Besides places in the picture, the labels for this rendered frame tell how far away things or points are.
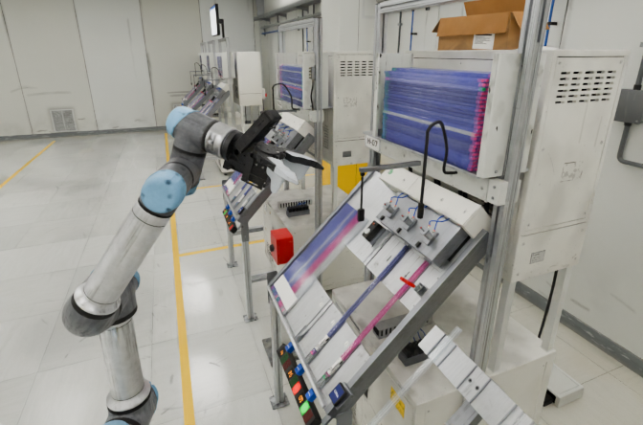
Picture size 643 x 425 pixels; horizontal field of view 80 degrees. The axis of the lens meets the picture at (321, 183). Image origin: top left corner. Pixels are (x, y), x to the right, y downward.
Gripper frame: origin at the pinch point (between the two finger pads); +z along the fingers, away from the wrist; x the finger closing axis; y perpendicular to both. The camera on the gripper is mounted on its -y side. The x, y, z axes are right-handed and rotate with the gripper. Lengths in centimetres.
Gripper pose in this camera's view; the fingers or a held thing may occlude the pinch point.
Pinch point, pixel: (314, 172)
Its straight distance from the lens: 79.2
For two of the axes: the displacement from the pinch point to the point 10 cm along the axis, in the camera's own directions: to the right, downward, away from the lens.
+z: 8.9, 4.1, -2.2
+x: -3.3, 2.2, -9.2
